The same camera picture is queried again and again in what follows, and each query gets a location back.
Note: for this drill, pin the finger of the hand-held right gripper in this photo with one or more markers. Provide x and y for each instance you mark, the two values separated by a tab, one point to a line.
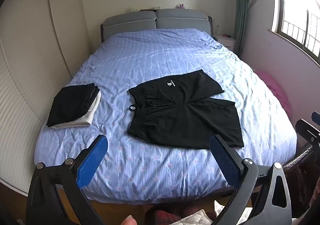
308	132

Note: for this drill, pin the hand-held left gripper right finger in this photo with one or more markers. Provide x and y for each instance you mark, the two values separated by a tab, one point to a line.
225	162

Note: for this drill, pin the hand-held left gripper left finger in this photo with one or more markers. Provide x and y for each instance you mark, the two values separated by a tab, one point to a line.
92	162

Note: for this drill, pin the black pants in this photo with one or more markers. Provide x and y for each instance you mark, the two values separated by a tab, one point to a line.
70	105
185	115

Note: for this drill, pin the folded black pants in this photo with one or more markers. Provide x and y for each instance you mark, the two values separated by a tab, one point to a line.
70	105

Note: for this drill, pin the person's left hand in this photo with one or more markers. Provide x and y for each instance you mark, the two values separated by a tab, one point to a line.
128	220

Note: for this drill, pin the folded white cloth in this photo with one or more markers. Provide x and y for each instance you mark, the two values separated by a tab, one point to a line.
82	121

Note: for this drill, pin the pink cushion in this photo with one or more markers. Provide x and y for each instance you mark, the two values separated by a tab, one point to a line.
275	87

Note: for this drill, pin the white quilted cloth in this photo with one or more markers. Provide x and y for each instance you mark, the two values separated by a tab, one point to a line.
197	217

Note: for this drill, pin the person's red plaid clothing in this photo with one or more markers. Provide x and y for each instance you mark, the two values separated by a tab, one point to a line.
162	217

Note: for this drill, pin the blue striped floral blanket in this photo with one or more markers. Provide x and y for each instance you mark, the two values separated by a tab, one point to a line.
150	60

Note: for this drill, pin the window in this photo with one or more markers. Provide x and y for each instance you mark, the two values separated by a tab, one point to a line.
300	15

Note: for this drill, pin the white nightstand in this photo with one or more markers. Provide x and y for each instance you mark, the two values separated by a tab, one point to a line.
226	41

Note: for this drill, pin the white wardrobe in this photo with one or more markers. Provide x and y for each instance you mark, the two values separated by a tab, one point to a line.
37	40

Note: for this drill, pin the grey padded headboard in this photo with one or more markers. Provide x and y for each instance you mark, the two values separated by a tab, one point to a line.
130	23

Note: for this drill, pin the green curtain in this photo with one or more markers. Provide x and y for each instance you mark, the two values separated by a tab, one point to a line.
242	2

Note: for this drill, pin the purple toy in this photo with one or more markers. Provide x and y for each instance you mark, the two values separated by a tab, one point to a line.
181	6

